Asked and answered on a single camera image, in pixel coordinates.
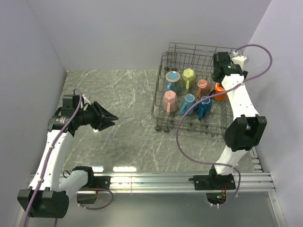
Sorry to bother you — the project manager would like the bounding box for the pink faceted mug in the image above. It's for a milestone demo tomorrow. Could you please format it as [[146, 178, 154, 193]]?
[[163, 90, 178, 115]]

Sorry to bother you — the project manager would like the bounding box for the yellow faceted mug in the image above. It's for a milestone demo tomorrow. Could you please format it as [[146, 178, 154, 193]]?
[[181, 68, 196, 91]]

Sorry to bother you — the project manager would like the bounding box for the light blue floral mug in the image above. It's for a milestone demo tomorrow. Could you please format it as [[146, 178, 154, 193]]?
[[179, 94, 196, 115]]

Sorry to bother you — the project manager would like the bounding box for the orange mug black handle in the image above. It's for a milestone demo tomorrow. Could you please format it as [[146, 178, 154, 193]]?
[[209, 82, 228, 101]]

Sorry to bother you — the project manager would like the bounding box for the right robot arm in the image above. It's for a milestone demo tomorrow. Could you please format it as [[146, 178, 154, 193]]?
[[208, 52, 267, 189]]

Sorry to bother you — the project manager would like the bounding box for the aluminium mounting rail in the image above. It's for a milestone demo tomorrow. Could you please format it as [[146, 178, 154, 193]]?
[[94, 172, 276, 193]]

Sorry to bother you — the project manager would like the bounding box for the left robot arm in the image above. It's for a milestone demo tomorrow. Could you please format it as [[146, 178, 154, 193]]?
[[17, 94, 118, 218]]

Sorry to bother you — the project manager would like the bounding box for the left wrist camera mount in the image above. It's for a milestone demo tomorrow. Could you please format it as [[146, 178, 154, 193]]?
[[82, 95, 91, 105]]

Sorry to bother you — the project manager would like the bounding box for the wire dish rack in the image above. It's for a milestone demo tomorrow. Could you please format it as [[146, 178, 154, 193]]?
[[151, 43, 235, 136]]

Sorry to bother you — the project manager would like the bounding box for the blue mug orange interior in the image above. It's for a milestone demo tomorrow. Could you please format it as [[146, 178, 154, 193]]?
[[165, 71, 181, 93]]

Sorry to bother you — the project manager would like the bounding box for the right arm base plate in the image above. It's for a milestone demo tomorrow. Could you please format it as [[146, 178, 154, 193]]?
[[188, 175, 236, 191]]

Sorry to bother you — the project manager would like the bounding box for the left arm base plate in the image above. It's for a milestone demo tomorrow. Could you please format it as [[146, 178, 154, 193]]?
[[80, 175, 111, 191]]

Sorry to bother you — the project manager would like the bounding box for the salmon floral mug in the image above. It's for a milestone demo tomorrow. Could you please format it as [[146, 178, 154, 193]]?
[[196, 79, 211, 98]]

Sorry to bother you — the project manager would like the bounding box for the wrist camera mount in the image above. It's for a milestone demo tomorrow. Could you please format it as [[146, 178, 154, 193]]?
[[82, 95, 91, 105], [231, 51, 249, 65]]

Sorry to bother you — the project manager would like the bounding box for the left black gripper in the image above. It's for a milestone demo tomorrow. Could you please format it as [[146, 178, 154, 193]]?
[[76, 101, 118, 131]]

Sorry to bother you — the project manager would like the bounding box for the dark blue mug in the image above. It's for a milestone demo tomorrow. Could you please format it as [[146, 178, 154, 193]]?
[[196, 98, 212, 121]]

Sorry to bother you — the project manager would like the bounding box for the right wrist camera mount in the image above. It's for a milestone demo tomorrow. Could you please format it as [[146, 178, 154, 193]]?
[[231, 51, 249, 65]]

